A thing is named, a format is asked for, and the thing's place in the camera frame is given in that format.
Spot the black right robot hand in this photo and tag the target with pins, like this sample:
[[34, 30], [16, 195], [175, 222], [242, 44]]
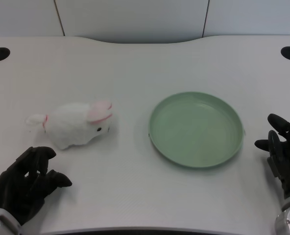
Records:
[[284, 156]]

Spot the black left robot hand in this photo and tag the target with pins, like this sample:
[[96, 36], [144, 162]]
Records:
[[15, 186]]

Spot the white plush rabbit doll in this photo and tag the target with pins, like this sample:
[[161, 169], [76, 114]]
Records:
[[74, 127]]

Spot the green round plate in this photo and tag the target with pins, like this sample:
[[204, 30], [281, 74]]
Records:
[[196, 129]]

